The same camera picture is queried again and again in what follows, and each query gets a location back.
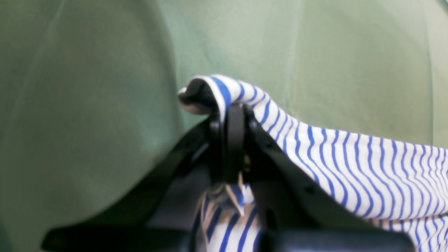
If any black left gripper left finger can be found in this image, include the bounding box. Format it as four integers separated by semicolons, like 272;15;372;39
41;109;222;252

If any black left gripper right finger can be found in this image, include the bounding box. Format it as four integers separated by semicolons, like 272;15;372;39
227;105;414;252

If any blue white striped t-shirt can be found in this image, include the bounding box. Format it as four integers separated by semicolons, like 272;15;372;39
177;75;448;252

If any green table cloth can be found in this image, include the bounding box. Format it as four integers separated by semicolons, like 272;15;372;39
0;0;447;252

